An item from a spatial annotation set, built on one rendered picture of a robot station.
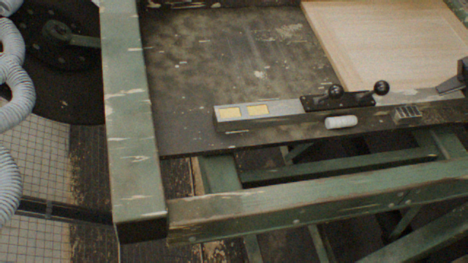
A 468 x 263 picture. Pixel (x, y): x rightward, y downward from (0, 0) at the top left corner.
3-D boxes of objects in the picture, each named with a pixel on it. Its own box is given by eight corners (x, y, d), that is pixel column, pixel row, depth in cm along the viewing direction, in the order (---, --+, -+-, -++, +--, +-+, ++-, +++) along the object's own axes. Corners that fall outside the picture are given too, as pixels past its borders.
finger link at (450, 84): (433, 86, 95) (459, 74, 94) (440, 96, 93) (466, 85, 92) (433, 82, 94) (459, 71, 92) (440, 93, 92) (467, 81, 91)
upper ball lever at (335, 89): (323, 109, 108) (349, 97, 95) (310, 110, 107) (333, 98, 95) (321, 94, 109) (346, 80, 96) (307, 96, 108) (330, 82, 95)
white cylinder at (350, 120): (327, 131, 108) (355, 128, 110) (330, 124, 106) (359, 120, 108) (323, 122, 110) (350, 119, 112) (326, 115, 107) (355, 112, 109)
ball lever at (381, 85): (365, 105, 111) (394, 93, 98) (352, 106, 110) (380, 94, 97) (363, 90, 112) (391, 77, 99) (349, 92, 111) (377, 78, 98)
